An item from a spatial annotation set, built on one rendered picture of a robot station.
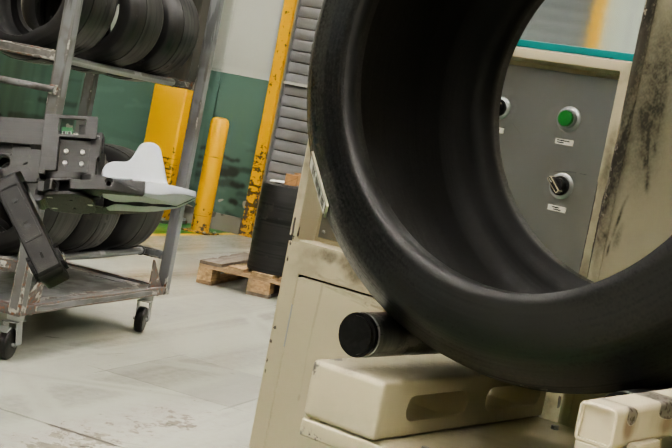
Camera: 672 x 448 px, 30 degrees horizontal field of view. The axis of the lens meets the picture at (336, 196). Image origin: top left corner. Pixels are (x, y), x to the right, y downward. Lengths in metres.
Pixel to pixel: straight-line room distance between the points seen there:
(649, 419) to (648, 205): 0.91
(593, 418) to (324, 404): 0.72
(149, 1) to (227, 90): 6.13
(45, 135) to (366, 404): 0.41
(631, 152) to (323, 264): 0.73
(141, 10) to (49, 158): 4.02
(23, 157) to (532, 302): 0.52
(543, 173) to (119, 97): 10.13
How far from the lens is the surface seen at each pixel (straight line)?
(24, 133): 1.27
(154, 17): 5.33
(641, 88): 1.51
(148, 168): 1.25
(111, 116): 11.95
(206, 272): 7.77
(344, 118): 1.23
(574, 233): 1.89
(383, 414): 1.23
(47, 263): 1.23
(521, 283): 1.43
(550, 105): 1.93
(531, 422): 1.49
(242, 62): 11.35
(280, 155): 11.18
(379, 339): 1.23
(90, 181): 1.22
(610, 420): 0.56
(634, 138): 1.51
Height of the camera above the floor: 1.09
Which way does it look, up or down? 3 degrees down
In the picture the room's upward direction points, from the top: 11 degrees clockwise
